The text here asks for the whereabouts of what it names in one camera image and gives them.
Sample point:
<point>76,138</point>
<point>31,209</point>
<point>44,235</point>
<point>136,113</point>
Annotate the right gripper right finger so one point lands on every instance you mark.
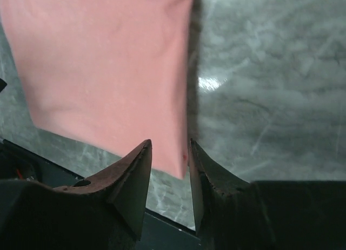
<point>231,213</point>

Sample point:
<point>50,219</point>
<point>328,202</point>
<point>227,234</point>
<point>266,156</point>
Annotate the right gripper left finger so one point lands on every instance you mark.
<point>102,211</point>

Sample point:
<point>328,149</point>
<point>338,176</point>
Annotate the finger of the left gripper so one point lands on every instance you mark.
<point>3,85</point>

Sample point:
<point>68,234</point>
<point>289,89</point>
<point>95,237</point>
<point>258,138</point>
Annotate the pink t shirt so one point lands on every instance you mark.
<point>110,73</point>

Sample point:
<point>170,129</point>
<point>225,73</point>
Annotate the black base beam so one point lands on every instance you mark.
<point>158,232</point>

